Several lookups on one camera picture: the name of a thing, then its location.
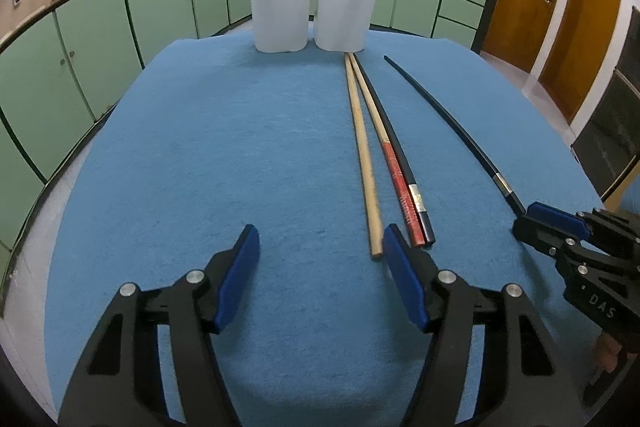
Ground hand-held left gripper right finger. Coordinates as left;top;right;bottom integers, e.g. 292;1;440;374
382;223;586;427

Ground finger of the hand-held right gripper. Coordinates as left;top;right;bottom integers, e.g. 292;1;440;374
527;202;640;243
512;214;640;273

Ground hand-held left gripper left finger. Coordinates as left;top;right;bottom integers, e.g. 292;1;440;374
57;223;261;427

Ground black chopstick silver band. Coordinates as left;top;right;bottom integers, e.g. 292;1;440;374
356;59;437;246
383;55;527;214

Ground red patterned chopstick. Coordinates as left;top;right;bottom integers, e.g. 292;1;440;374
349;53;425;249

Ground light wooden chopstick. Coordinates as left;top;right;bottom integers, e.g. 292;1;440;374
344;53;384;259

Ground white two-compartment utensil holder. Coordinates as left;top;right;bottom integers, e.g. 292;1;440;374
247;0;386;54

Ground person's right hand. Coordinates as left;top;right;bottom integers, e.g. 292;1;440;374
597;332;623;375

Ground dark glass cabinet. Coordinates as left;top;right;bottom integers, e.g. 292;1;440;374
570;4;640;202

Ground blue felt mat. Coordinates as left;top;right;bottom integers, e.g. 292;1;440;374
42;27;608;427

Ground plain wooden door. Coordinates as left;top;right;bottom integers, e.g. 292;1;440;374
539;0;626;125

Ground green base cabinets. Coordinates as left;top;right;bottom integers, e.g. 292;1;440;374
0;0;501;258

